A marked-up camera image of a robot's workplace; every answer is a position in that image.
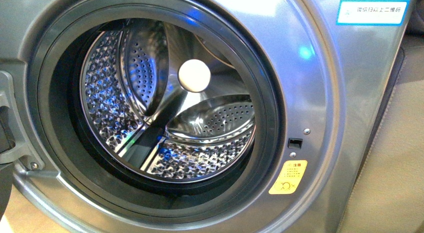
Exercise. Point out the grey front-load washing machine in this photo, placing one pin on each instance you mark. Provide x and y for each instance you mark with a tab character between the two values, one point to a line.
348	99

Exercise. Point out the grey door hinge bracket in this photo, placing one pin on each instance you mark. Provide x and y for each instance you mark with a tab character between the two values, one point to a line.
23	147

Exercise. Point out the stainless steel washer drum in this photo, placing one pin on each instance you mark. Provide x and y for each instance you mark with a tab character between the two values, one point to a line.
164	103

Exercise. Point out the yellow warning sticker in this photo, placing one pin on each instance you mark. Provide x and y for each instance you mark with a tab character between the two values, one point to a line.
289	177

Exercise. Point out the blue white QR label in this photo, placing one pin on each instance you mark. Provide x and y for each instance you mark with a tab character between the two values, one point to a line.
372	12

